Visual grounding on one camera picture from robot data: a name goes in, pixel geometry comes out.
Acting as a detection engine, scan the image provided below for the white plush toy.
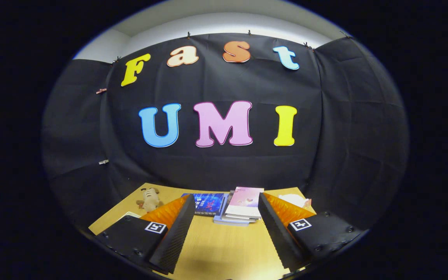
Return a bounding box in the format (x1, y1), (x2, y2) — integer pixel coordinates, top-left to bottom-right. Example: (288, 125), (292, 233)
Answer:
(278, 194), (312, 208)

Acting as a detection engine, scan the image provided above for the brown plush dog toy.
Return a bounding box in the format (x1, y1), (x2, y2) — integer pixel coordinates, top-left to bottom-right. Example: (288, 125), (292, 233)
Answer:
(136, 187), (164, 212)

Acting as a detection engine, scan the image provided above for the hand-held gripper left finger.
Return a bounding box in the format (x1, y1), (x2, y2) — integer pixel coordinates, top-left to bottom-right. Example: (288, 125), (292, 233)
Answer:
(96, 194), (196, 275)

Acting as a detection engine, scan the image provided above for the white-edged book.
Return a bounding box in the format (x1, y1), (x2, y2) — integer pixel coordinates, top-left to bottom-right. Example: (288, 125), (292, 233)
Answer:
(219, 194), (259, 223)

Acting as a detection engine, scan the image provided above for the pink cover book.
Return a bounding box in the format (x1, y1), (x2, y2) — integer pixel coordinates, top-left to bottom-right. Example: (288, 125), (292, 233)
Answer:
(224, 187), (264, 218)

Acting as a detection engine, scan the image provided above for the pale blue cover book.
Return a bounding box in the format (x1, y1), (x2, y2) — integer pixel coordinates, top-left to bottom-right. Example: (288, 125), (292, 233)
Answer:
(213, 196), (250, 227)

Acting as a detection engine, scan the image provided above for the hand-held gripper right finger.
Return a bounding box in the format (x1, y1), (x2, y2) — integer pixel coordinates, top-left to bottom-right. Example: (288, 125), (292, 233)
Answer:
(257, 192), (365, 272)

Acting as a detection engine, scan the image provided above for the dark blue book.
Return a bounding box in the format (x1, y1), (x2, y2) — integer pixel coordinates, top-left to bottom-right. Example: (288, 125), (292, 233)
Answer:
(181, 192), (225, 216)

